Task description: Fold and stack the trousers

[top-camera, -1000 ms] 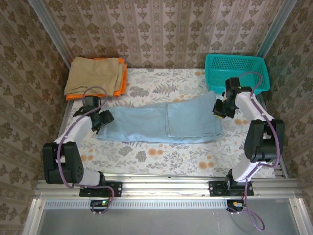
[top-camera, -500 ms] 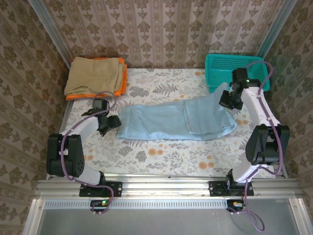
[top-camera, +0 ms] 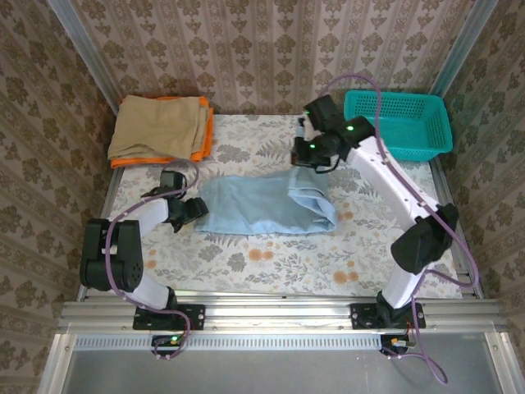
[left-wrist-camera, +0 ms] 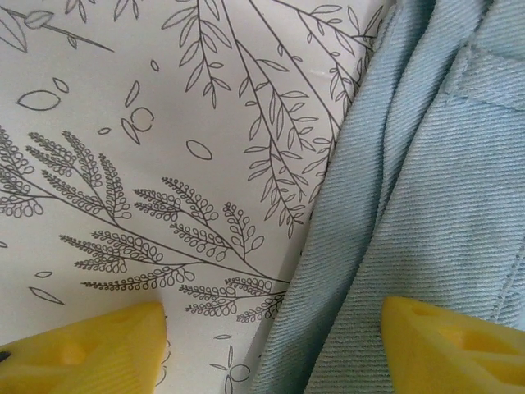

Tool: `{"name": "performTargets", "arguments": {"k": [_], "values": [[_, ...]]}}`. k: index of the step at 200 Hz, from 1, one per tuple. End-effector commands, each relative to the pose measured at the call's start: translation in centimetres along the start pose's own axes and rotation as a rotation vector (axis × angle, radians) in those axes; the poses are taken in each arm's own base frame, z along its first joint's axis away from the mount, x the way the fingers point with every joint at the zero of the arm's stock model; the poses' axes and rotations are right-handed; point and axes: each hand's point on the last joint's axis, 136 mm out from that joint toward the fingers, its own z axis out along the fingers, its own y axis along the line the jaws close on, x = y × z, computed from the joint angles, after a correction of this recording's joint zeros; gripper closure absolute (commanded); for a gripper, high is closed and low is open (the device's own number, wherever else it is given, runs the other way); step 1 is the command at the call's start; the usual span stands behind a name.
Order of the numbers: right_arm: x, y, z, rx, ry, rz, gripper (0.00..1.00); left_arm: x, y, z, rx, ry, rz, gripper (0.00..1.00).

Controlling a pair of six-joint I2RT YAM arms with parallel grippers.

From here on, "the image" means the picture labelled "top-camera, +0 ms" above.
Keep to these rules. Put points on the light blue trousers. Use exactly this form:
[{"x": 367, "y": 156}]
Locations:
[{"x": 254, "y": 205}]

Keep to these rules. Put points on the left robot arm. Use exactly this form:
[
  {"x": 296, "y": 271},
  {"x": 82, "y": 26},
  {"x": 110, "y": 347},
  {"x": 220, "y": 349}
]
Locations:
[{"x": 153, "y": 213}]

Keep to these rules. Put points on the orange folded trousers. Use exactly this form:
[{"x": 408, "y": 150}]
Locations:
[{"x": 208, "y": 135}]

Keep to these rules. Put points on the beige folded trousers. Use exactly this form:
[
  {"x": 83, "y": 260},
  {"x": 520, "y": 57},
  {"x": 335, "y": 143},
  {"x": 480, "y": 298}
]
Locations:
[{"x": 156, "y": 127}]

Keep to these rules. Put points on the teal plastic basket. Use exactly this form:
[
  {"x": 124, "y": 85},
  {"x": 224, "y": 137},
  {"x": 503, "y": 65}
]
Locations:
[{"x": 410, "y": 131}]

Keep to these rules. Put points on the floral tablecloth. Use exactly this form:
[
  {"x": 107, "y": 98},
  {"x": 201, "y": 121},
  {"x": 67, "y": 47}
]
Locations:
[{"x": 266, "y": 267}]

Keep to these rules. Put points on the circuit board with green light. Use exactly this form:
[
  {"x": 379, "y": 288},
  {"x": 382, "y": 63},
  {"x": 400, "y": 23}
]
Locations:
[{"x": 172, "y": 340}]

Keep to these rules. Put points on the grey metal panel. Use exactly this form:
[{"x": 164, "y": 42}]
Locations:
[{"x": 266, "y": 373}]

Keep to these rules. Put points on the circuit board with yellow connector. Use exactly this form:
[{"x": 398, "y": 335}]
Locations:
[{"x": 395, "y": 342}]

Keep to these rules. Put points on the aluminium table side rail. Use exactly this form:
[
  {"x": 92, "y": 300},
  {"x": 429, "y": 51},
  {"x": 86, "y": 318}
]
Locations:
[
  {"x": 102, "y": 213},
  {"x": 448, "y": 193}
]

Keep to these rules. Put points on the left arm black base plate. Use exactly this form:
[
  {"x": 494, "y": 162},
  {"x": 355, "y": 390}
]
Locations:
[{"x": 197, "y": 316}]

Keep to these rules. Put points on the aluminium mounting rail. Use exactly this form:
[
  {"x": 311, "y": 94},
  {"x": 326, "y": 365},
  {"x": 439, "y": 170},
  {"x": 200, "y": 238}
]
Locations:
[{"x": 279, "y": 312}]

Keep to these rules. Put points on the aluminium frame post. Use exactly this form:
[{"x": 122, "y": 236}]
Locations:
[
  {"x": 458, "y": 55},
  {"x": 82, "y": 53},
  {"x": 55, "y": 367},
  {"x": 503, "y": 367}
]

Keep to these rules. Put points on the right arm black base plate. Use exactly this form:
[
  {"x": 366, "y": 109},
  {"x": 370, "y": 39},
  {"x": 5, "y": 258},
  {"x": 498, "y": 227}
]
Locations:
[{"x": 361, "y": 318}]

